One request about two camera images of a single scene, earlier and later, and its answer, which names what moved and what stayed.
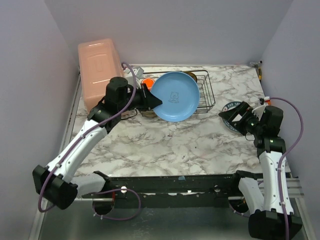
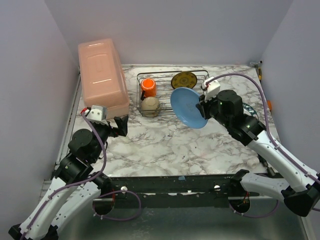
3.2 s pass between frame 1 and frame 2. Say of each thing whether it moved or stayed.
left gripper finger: moved
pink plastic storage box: stayed
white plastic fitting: stayed
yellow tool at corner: stayed
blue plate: moved
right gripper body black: moved
